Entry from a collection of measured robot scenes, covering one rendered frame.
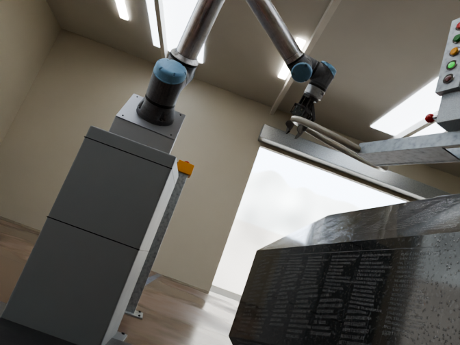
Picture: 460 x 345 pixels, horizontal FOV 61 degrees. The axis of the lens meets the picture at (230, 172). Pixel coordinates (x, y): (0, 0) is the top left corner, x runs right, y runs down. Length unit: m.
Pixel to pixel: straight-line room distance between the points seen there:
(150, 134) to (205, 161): 6.17
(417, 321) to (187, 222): 7.17
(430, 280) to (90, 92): 8.26
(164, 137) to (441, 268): 1.39
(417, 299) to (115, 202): 1.26
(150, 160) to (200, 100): 6.73
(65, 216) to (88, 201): 0.11
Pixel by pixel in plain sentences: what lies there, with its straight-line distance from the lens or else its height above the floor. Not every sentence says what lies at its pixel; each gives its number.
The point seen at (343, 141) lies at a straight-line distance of 1.62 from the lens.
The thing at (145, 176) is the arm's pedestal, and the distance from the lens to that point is 1.71.
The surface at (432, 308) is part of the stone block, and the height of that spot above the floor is 0.52.
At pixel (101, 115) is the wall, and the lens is 8.46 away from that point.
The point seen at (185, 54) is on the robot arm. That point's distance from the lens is 1.99.
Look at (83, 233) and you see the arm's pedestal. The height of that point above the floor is 0.41.
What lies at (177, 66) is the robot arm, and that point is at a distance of 1.91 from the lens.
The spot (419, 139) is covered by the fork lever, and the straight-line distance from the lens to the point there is 1.47.
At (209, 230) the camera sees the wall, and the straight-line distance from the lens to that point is 7.79.
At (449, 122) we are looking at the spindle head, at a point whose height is 1.11.
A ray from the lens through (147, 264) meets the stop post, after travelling 2.76.
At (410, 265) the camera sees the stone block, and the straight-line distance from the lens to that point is 0.81.
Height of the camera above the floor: 0.46
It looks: 14 degrees up
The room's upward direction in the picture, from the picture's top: 20 degrees clockwise
